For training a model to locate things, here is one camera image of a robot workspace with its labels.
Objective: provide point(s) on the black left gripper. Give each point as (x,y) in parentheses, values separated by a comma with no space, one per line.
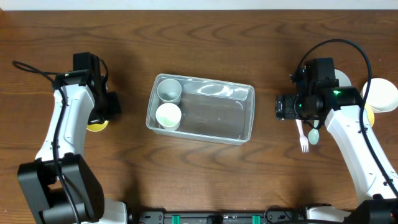
(111,104)

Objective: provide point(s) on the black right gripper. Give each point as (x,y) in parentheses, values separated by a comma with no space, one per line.
(282,107)

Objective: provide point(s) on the yellow plastic cup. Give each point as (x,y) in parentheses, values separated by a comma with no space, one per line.
(97,127)

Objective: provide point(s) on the mint green plastic spoon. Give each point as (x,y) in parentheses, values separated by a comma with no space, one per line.
(313,135)

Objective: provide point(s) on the pink plastic fork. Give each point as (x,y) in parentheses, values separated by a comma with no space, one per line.
(304,143)

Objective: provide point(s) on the grey plastic bowl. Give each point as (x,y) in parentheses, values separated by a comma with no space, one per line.
(342,78)

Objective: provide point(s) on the white plastic cup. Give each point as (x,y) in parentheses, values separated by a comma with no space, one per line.
(169,116)

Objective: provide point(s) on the grey plastic cup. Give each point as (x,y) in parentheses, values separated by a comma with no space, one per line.
(169,91)

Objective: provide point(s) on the yellow plastic bowl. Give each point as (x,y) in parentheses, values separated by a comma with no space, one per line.
(370,113)

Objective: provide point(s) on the white plastic bowl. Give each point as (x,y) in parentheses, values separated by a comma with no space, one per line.
(382,96)

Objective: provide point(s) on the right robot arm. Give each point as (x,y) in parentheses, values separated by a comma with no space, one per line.
(320,97)

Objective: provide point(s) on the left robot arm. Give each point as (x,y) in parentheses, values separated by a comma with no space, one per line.
(58,185)

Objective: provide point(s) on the clear plastic container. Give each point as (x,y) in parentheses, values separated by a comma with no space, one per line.
(212,110)

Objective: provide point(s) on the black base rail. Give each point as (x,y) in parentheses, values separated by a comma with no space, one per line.
(161,217)

